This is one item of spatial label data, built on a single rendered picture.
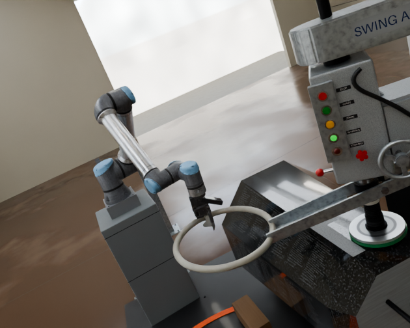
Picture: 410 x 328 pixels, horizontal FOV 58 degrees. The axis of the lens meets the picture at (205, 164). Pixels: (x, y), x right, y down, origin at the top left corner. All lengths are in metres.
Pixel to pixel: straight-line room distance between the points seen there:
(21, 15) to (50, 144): 2.58
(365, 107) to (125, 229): 1.74
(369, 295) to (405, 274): 0.17
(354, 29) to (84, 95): 7.51
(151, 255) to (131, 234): 0.22
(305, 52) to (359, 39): 0.17
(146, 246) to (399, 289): 1.60
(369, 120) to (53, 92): 7.56
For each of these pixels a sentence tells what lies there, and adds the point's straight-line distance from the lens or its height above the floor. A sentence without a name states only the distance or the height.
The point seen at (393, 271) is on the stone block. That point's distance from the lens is 1.62.
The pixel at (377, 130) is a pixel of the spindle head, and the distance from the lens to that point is 1.38.
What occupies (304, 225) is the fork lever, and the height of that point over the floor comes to 0.93.
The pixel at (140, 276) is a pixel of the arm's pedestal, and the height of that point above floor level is 0.41.
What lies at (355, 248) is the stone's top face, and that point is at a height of 0.80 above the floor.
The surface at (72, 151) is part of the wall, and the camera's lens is 8.57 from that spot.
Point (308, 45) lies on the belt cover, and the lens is 1.30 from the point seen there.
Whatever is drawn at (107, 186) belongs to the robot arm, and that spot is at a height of 1.06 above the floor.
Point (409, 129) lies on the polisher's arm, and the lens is 1.41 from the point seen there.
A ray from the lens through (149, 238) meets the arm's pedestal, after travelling 2.61.
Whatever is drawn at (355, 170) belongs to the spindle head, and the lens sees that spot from 1.43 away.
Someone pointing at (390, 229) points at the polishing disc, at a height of 0.83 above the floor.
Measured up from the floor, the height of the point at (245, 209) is 0.90.
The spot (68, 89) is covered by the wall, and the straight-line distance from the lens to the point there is 8.45.
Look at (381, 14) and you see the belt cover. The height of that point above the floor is 1.64.
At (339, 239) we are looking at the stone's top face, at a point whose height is 0.80.
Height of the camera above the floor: 1.80
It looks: 20 degrees down
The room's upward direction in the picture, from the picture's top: 22 degrees counter-clockwise
